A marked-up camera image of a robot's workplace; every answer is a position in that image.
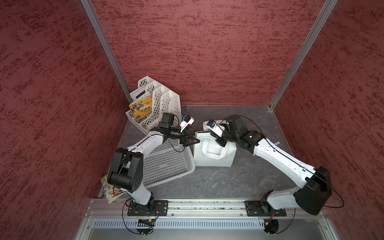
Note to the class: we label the white insulated delivery bag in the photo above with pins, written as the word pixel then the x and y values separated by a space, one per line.
pixel 208 153

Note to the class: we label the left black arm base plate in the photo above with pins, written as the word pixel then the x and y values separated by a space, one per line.
pixel 156 208

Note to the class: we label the white perforated plastic basket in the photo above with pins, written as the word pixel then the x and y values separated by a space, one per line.
pixel 167 162

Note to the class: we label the yellow illustrated book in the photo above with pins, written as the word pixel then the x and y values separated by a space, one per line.
pixel 141 109

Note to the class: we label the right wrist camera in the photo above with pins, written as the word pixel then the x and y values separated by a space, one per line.
pixel 216 128

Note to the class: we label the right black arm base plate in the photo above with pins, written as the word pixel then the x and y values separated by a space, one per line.
pixel 261 209

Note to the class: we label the white perforated file organizer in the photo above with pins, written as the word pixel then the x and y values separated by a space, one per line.
pixel 164 101

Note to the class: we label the aluminium corner post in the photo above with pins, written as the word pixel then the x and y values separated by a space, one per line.
pixel 96 24
pixel 316 28

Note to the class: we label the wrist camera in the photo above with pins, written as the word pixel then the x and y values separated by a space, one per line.
pixel 216 128
pixel 186 120

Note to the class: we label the right aluminium corner post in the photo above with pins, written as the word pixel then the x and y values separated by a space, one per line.
pixel 316 28

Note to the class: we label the left aluminium corner post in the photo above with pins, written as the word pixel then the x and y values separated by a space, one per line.
pixel 96 24

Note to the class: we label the white booklet with blue stripe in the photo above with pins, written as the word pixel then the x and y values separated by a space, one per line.
pixel 142 92

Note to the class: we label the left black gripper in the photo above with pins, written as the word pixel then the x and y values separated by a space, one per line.
pixel 191 143

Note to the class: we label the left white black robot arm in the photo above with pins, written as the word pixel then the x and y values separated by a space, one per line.
pixel 127 170

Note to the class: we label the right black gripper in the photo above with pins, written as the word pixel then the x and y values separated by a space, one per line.
pixel 222 142

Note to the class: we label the colourful children's book on table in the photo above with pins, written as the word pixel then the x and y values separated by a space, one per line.
pixel 111 192

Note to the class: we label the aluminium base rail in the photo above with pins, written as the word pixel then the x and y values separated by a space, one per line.
pixel 196 209

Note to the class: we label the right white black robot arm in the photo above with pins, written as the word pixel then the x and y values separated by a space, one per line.
pixel 313 185

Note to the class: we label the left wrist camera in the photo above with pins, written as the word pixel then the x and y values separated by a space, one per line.
pixel 186 120

